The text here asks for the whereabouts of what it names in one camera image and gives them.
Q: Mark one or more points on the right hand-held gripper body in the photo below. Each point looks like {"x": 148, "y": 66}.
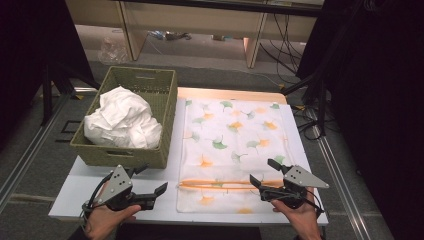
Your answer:
{"x": 298, "y": 180}

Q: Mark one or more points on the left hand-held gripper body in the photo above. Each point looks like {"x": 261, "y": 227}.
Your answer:
{"x": 115, "y": 186}

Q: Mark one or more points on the leaf-print white pillowcase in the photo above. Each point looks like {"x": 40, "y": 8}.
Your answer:
{"x": 230, "y": 140}

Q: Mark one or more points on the white cloth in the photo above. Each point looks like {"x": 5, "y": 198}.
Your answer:
{"x": 121, "y": 120}

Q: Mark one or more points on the green woven basket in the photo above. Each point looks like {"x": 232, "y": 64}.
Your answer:
{"x": 156, "y": 83}

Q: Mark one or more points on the person's left hand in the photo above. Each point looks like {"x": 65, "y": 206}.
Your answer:
{"x": 103, "y": 223}

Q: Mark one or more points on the person's right hand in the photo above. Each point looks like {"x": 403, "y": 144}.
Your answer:
{"x": 305, "y": 220}

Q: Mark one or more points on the black metal stand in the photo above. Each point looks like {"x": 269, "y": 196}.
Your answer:
{"x": 48, "y": 96}
{"x": 320, "y": 100}

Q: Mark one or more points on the black curtain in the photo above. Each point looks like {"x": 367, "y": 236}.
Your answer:
{"x": 376, "y": 100}
{"x": 30, "y": 50}

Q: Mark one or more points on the clear plastic bag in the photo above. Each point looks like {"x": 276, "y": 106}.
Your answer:
{"x": 111, "y": 51}

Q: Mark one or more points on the blue and black floor clutter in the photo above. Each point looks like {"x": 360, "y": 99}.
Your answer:
{"x": 170, "y": 35}

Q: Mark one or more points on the light wooden desk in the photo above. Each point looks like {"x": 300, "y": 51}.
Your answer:
{"x": 190, "y": 20}

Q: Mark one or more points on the aluminium floor rail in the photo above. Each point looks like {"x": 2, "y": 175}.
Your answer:
{"x": 30, "y": 150}
{"x": 343, "y": 186}

